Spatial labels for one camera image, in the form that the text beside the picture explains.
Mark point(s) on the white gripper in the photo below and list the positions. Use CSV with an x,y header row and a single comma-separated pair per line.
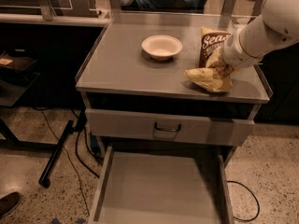
x,y
234,52

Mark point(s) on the brown sea salt chip bag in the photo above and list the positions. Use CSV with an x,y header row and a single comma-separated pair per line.
x,y
213,73

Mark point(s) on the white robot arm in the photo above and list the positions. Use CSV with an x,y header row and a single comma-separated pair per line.
x,y
277,27

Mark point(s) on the grey top drawer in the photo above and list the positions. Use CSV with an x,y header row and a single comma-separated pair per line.
x,y
198,130

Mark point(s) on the open grey middle drawer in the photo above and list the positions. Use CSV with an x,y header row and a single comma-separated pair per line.
x,y
185,186

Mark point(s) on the white paper bowl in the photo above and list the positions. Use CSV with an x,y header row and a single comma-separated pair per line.
x,y
162,47

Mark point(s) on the dark box with label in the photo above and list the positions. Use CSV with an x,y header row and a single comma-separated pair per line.
x,y
18,64

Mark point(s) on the black side table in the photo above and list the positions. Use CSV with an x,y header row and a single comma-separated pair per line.
x,y
12,90

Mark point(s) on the black metal stand leg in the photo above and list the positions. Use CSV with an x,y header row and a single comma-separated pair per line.
x,y
44,179

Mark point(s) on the dark shoe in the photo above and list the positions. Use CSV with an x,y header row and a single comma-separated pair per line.
x,y
9,203

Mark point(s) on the black drawer handle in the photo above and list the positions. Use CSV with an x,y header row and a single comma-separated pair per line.
x,y
167,129

